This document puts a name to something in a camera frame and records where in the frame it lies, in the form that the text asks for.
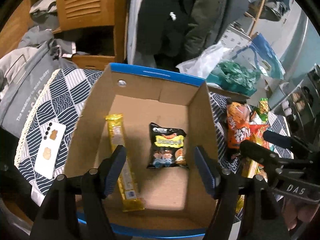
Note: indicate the black hanging jacket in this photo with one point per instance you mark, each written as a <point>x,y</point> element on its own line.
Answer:
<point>160,17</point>

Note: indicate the person's right hand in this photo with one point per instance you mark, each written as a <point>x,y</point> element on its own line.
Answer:
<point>302,215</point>

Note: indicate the blue plastic bag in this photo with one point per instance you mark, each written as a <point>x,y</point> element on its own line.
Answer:
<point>265,52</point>

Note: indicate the grey hanging coat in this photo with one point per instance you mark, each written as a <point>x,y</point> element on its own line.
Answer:
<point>232,5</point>

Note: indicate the teal crumpled plastic bag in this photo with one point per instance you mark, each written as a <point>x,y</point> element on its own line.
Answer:
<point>235,77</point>

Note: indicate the green snack packet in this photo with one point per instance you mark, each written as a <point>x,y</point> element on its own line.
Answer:
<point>263,106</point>

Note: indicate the blue white patterned tablecloth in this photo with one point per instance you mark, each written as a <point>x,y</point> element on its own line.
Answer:
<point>67,97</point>

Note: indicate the black snack packet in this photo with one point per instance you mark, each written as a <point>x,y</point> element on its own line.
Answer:
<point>166,145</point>

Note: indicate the red snack packet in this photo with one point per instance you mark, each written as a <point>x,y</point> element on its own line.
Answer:
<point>257,132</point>

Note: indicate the light grey garment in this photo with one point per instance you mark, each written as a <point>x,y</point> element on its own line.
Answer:
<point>12,65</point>

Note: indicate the grey tote bag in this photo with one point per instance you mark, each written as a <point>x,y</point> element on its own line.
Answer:
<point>27,87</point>

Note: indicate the white phone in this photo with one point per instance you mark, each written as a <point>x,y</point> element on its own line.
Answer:
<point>50,155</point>

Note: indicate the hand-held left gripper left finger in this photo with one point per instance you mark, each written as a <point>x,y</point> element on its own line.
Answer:
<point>116,170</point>

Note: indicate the white hanging cloth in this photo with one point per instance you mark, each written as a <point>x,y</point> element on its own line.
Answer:
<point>133,30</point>

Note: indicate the metal shelf with jars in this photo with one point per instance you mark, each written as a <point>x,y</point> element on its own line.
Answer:
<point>300,97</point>

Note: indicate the white plastic bag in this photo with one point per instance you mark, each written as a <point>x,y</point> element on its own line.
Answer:
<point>200,62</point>

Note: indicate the wooden wardrobe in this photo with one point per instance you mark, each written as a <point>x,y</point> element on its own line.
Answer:
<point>100,5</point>

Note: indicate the long yellow snack packet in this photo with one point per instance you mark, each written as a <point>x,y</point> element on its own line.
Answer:
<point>117,130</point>

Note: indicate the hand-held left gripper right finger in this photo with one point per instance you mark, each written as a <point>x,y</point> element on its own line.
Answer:
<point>203,170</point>

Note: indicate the grey white clothes pile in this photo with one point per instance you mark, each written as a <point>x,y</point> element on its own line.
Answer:
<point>43,12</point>

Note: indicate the blue-edged cardboard box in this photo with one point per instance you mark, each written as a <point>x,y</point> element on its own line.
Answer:
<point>155,105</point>

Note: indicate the grey clothing pile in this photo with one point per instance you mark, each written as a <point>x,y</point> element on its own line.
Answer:
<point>57,45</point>

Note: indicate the orange snack packet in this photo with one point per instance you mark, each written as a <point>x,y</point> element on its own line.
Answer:
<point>237,130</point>

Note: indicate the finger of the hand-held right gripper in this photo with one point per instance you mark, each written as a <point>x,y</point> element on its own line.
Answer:
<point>252,150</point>
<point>275,137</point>

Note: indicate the wooden rack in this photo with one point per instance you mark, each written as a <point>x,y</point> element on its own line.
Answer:
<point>260,7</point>

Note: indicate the olive hanging jacket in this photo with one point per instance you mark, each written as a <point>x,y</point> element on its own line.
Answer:
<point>207,17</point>

